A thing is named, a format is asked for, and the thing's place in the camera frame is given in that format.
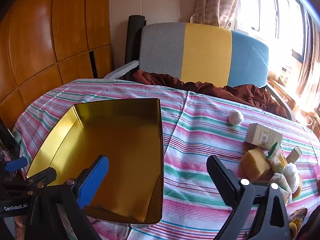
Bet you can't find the striped tablecloth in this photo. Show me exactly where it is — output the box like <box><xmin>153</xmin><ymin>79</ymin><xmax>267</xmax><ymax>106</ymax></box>
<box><xmin>12</xmin><ymin>79</ymin><xmax>320</xmax><ymax>240</ymax></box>

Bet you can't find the black rolled mat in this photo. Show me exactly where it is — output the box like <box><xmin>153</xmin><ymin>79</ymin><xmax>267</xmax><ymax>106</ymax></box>
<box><xmin>124</xmin><ymin>14</ymin><xmax>146</xmax><ymax>80</ymax></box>

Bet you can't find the yellow knitted toy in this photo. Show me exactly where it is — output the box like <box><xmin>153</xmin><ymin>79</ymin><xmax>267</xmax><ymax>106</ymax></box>
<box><xmin>287</xmin><ymin>207</ymin><xmax>308</xmax><ymax>235</ymax></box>

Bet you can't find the white carton box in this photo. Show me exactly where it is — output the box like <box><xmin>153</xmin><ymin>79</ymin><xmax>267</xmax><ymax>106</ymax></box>
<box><xmin>244</xmin><ymin>123</ymin><xmax>283</xmax><ymax>150</ymax></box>

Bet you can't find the small green box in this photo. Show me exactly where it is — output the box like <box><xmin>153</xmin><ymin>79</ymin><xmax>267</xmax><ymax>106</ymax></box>
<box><xmin>286</xmin><ymin>146</ymin><xmax>303</xmax><ymax>164</ymax></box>

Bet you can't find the wooden wardrobe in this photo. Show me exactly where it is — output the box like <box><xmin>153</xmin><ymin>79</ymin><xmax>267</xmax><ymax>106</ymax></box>
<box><xmin>0</xmin><ymin>0</ymin><xmax>113</xmax><ymax>130</ymax></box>

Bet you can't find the cream towel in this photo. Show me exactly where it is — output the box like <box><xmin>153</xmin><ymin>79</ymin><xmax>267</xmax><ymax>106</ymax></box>
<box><xmin>269</xmin><ymin>173</ymin><xmax>293</xmax><ymax>204</ymax></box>

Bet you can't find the brown cloth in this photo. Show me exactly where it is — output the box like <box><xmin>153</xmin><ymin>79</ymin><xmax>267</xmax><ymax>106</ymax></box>
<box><xmin>132</xmin><ymin>70</ymin><xmax>288</xmax><ymax>118</ymax></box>

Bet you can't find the green yellow snack packet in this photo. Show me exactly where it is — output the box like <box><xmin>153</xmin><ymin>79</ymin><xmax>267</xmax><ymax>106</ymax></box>
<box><xmin>267</xmin><ymin>142</ymin><xmax>288</xmax><ymax>174</ymax></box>

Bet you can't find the grey yellow blue chair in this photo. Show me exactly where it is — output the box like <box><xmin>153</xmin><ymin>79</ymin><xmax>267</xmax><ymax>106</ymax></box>
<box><xmin>103</xmin><ymin>22</ymin><xmax>297</xmax><ymax>122</ymax></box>

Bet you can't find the yellow sponge block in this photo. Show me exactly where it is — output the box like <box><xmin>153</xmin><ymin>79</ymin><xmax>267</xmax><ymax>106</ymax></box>
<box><xmin>241</xmin><ymin>147</ymin><xmax>272</xmax><ymax>182</ymax></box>

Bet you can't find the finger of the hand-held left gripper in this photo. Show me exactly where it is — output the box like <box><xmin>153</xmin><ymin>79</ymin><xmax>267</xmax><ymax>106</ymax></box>
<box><xmin>0</xmin><ymin>156</ymin><xmax>28</xmax><ymax>173</ymax></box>
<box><xmin>1</xmin><ymin>167</ymin><xmax>58</xmax><ymax>196</ymax></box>

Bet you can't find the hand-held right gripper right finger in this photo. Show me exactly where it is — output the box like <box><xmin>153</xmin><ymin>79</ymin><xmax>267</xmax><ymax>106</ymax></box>
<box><xmin>206</xmin><ymin>154</ymin><xmax>292</xmax><ymax>240</ymax></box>

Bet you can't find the clear plastic wrap ball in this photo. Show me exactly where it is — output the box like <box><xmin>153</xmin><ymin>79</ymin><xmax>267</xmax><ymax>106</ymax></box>
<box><xmin>282</xmin><ymin>163</ymin><xmax>302</xmax><ymax>193</ymax></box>
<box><xmin>227</xmin><ymin>109</ymin><xmax>244</xmax><ymax>126</ymax></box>

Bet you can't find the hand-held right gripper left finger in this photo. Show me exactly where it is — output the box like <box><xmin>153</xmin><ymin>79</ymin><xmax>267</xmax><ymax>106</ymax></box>
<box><xmin>25</xmin><ymin>154</ymin><xmax>110</xmax><ymax>240</ymax></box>

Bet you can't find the cardboard box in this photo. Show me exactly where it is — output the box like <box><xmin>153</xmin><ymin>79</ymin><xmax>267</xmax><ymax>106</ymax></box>
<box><xmin>275</xmin><ymin>64</ymin><xmax>294</xmax><ymax>85</ymax></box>

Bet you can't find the gold metal tin box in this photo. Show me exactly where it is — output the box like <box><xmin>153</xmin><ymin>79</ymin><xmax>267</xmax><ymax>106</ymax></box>
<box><xmin>26</xmin><ymin>98</ymin><xmax>165</xmax><ymax>225</ymax></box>

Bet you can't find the window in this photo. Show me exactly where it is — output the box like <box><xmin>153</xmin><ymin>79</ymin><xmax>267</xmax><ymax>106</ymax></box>
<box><xmin>235</xmin><ymin>0</ymin><xmax>310</xmax><ymax>63</ymax></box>

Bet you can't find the beige patterned curtain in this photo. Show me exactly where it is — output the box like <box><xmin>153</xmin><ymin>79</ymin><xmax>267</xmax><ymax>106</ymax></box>
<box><xmin>190</xmin><ymin>0</ymin><xmax>240</xmax><ymax>29</ymax></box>
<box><xmin>296</xmin><ymin>12</ymin><xmax>320</xmax><ymax>110</ymax></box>

